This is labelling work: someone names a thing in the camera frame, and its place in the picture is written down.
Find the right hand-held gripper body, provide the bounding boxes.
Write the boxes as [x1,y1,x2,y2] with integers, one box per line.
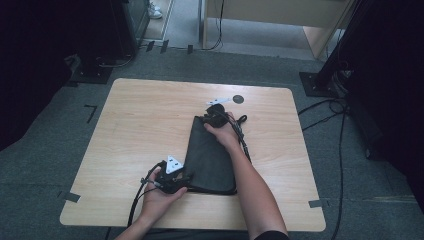
[202,96,234,129]

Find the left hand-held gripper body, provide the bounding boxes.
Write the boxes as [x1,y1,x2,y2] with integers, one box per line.
[153,155,188,195]

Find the black cloth bag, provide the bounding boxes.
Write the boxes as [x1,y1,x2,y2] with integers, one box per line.
[181,114,239,196]

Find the person's right hand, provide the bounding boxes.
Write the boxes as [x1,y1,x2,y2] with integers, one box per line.
[203,111,242,154]

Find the person's left hand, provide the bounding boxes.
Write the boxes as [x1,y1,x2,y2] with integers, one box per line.
[139,184,189,225]

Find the person's dark sleeve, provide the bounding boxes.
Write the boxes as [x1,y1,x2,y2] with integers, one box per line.
[253,230,291,240]

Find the light wooden desk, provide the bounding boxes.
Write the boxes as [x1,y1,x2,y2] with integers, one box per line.
[199,0,355,60]

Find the black stand with base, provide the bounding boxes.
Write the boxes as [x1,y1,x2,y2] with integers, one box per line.
[298,0,371,99]

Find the black cabinet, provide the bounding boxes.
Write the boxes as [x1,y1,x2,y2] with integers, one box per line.
[108,0,152,58]

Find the dark curtain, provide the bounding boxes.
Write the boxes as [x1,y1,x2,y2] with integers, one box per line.
[0,0,114,153]
[343,0,424,216]

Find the right hand-held gripper cable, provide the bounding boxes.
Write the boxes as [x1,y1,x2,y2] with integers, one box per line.
[227,114,253,165]

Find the hand-held gripper cable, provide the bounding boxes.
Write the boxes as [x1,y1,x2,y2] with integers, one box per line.
[227,114,253,165]
[126,160,168,228]

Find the left hand-held gripper cable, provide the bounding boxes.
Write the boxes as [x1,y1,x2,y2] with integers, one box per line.
[126,160,168,228]

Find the black hanging cable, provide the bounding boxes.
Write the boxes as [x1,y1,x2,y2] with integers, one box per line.
[204,0,226,52]

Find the black stand base plate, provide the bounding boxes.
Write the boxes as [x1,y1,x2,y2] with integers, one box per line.
[68,61,114,85]

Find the long black floor cable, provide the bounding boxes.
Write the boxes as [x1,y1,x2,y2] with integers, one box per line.
[329,99,349,240]

